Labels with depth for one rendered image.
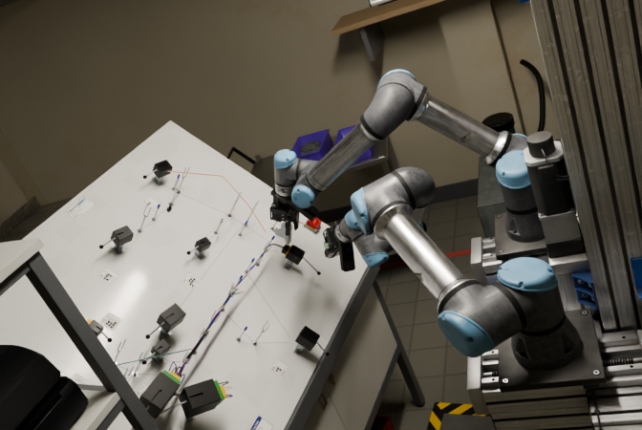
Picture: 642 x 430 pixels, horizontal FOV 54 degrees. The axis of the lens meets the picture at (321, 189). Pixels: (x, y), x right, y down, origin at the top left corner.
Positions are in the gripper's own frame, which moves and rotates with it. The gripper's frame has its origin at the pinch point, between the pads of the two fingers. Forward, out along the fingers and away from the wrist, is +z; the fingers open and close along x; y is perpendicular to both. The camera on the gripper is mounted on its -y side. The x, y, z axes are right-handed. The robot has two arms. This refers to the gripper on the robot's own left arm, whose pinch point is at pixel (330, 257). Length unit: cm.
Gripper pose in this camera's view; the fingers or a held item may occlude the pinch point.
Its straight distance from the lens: 228.8
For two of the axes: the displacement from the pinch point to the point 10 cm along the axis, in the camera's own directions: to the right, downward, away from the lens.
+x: -9.1, 1.8, -3.7
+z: -2.7, 4.1, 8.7
